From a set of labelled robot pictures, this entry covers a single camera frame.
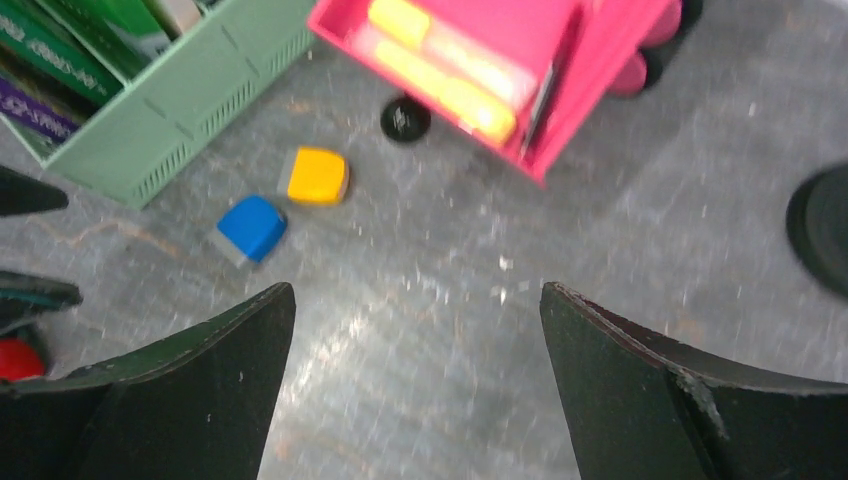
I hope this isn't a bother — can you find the blue eraser block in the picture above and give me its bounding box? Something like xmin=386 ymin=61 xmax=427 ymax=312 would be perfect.
xmin=208 ymin=195 xmax=288 ymax=268

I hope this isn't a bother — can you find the orange highlighter marker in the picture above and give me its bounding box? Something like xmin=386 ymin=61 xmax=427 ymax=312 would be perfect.
xmin=367 ymin=0 xmax=538 ymax=109

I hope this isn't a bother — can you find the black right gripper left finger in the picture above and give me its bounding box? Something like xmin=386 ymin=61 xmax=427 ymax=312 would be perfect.
xmin=1 ymin=282 xmax=296 ymax=479

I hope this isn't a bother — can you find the green clip file folder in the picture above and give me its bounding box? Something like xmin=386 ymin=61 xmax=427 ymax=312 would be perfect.
xmin=38 ymin=0 xmax=172 ymax=83

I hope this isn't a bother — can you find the red gel pen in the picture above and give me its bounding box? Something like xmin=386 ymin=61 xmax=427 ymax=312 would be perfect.
xmin=519 ymin=59 xmax=559 ymax=157

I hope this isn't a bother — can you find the green mesh file rack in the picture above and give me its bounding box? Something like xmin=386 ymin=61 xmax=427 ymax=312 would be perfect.
xmin=3 ymin=0 xmax=315 ymax=209

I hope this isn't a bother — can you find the red black stamp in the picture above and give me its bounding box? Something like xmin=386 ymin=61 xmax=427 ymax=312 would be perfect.
xmin=1 ymin=325 xmax=51 ymax=382

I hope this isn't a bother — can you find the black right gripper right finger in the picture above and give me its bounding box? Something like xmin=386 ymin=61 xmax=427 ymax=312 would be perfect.
xmin=540 ymin=282 xmax=847 ymax=479

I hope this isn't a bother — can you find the yellow highlighter marker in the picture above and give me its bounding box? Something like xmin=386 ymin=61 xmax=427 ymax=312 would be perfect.
xmin=370 ymin=39 xmax=519 ymax=147

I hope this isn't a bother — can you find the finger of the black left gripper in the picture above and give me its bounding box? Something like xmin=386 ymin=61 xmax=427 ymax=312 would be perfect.
xmin=1 ymin=271 xmax=83 ymax=332
xmin=1 ymin=166 xmax=69 ymax=217

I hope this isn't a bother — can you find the purple paperback book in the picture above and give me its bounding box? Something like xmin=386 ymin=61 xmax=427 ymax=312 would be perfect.
xmin=1 ymin=73 xmax=86 ymax=144

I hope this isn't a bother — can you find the black pink drawer organizer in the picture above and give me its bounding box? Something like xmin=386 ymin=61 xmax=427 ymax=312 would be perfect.
xmin=307 ymin=0 xmax=703 ymax=182

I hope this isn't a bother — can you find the yellow eraser block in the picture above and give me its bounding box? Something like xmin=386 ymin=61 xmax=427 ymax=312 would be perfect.
xmin=276 ymin=146 xmax=351 ymax=206

